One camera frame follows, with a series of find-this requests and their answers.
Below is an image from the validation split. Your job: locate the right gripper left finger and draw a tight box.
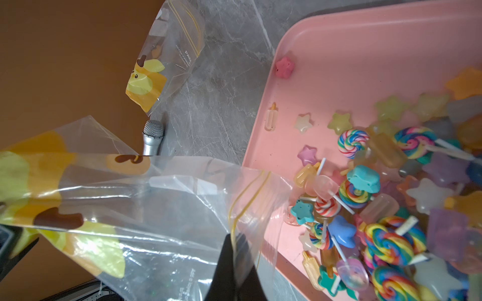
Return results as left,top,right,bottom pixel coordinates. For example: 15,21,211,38
205,235,237,301

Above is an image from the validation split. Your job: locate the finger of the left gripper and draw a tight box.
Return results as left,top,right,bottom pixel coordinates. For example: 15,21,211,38
1,224,39,280

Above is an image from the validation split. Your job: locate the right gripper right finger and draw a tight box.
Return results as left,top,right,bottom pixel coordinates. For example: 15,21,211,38
236,235,267,300

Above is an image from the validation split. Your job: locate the clear ziploc bag with candies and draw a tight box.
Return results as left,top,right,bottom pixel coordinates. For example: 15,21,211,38
126,1,205,115

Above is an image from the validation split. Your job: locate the silver microphone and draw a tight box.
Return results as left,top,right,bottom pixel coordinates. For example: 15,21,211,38
143,120,164,156

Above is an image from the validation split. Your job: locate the pink plastic tray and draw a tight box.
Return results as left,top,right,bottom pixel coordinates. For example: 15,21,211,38
242,0,482,301

